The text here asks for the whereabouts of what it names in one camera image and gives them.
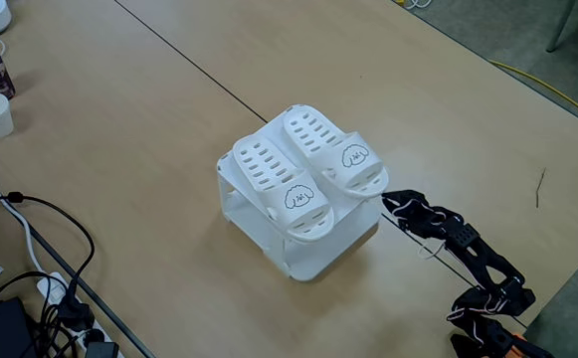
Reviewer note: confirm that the black plug-in adapter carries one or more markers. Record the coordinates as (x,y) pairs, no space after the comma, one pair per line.
(102,350)

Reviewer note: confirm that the grey chair leg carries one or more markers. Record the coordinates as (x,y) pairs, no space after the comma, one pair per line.
(561,27)

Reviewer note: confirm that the black power brick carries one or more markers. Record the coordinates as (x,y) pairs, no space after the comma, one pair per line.
(7,328)

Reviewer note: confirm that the white two-tier shoe rack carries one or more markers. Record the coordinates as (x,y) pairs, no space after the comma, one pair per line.
(318,248)

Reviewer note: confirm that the white slipper with dog print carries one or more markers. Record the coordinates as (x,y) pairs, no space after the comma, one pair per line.
(318,134)
(268,169)

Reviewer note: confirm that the black power plug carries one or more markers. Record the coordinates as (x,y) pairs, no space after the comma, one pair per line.
(74,315)
(93,335)

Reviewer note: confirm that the white power strip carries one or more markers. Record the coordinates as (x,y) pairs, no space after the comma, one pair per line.
(50,288)

